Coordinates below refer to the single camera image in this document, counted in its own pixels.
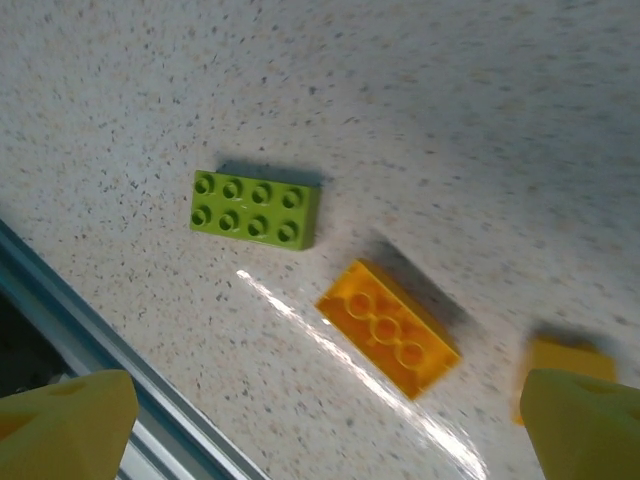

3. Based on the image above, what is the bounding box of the green lego brick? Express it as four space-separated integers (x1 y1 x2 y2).
188 169 321 253

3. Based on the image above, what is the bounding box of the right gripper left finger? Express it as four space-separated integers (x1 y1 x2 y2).
0 369 140 480

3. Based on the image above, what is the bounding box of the long orange lego brick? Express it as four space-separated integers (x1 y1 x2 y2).
313 258 461 401

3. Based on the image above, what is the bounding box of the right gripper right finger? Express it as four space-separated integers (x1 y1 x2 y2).
518 368 640 480

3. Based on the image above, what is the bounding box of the aluminium table rail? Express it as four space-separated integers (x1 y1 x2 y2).
0 217 269 480

